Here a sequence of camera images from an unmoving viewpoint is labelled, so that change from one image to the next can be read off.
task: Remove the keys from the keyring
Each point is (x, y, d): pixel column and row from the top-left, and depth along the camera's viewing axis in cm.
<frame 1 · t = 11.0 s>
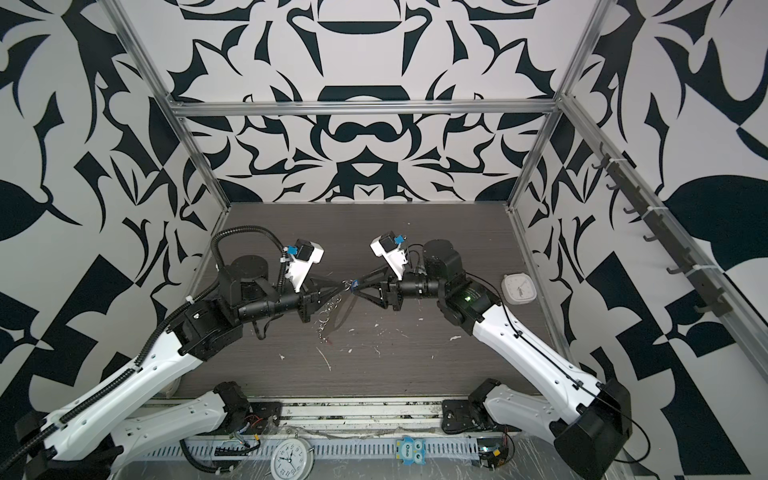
left hand: (343, 280, 61), fingers closed
right hand: (359, 287, 63), fingers open
white square clock: (521, 284, 96), point 5 cm above the table

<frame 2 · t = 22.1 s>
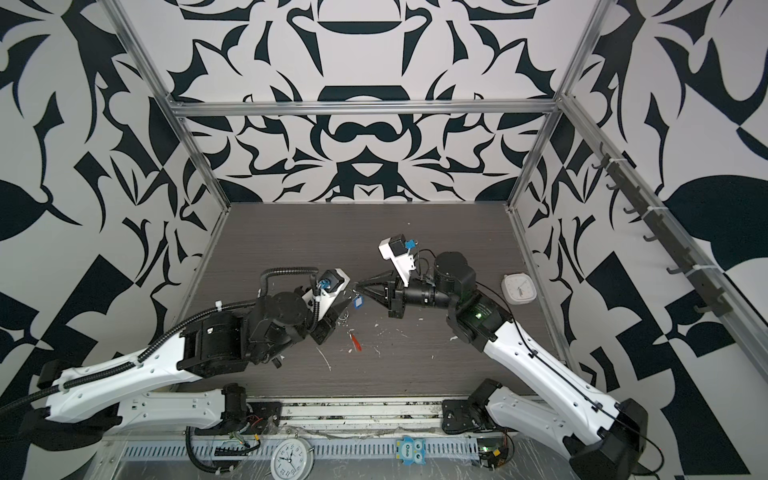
left hand: (342, 289, 61), fingers open
right hand: (361, 289, 59), fingers closed
the named things where they were.

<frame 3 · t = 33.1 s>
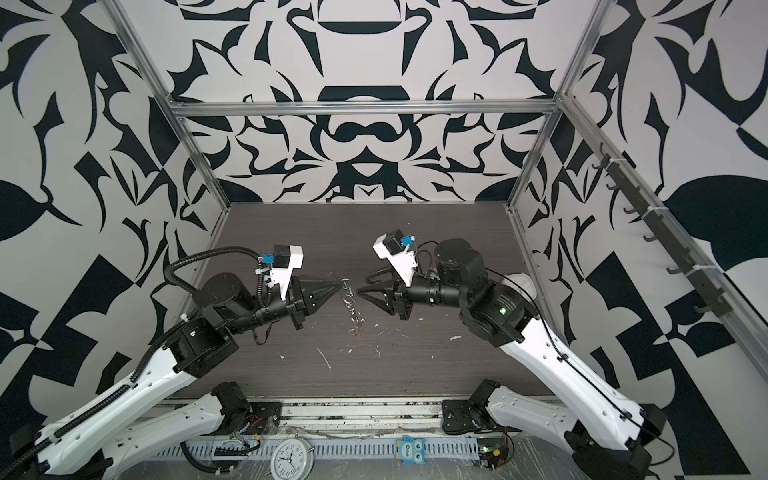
left hand: (340, 278, 56), fingers closed
right hand: (364, 285, 56), fingers open
the named things where they were.

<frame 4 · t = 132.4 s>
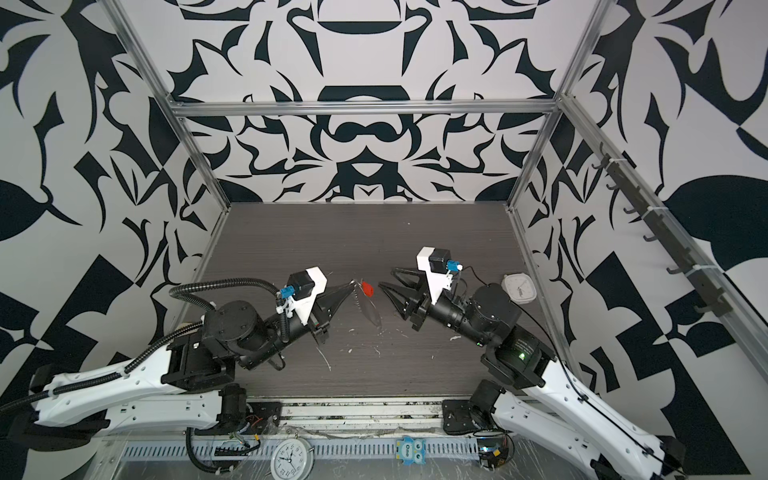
left hand: (347, 280, 52), fingers closed
right hand: (385, 278, 55), fingers open
the named things where they were.

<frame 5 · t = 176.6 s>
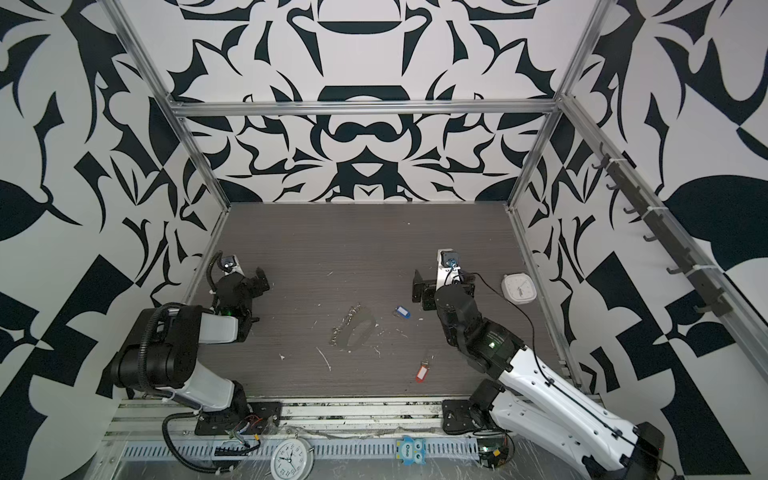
left hand: (240, 269, 92), fingers open
right hand: (436, 270, 72), fingers open
red key tag: (422, 374, 83), on the table
blue key tag: (403, 311, 95), on the table
the other named things where they were.

